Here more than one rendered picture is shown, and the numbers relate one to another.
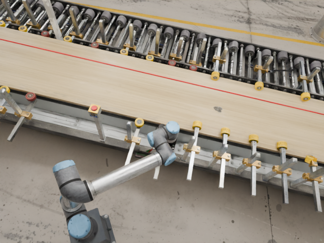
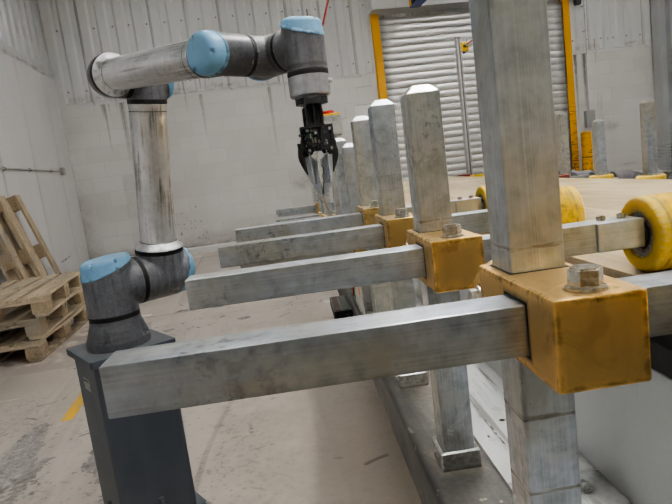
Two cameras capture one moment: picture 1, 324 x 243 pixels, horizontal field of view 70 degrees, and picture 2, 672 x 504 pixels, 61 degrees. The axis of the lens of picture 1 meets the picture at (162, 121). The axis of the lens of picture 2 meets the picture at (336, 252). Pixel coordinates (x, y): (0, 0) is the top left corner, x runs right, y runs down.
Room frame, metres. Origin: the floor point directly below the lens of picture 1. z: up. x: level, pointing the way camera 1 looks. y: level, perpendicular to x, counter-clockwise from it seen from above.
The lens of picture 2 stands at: (0.61, -1.35, 1.05)
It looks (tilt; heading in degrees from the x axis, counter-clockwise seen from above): 8 degrees down; 83
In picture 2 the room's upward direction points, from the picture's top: 7 degrees counter-clockwise
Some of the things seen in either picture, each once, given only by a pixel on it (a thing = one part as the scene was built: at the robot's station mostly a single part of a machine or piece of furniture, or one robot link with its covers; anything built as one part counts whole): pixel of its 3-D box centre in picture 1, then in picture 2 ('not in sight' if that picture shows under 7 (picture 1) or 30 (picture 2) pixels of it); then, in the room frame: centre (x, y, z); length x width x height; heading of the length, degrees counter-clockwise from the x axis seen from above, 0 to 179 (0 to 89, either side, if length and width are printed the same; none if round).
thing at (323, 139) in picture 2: (169, 141); (315, 126); (0.75, -0.09, 1.15); 0.09 x 0.08 x 0.12; 87
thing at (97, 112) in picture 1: (95, 111); (330, 126); (0.86, 0.50, 1.18); 0.07 x 0.07 x 0.08; 87
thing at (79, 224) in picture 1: (80, 225); (111, 283); (0.12, 0.44, 0.79); 0.17 x 0.15 x 0.18; 39
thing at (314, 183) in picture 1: (315, 187); not in sight; (0.68, -1.29, 0.95); 0.36 x 0.03 x 0.03; 177
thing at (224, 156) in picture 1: (221, 155); (397, 231); (0.80, -0.53, 0.95); 0.13 x 0.06 x 0.05; 87
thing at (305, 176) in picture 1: (312, 177); not in sight; (0.76, -1.28, 0.95); 0.13 x 0.06 x 0.05; 87
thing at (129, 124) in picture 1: (129, 136); (349, 223); (0.84, 0.24, 0.89); 0.03 x 0.03 x 0.48; 87
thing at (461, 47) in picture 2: not in sight; (468, 120); (2.08, 2.49, 1.25); 0.15 x 0.08 x 1.10; 87
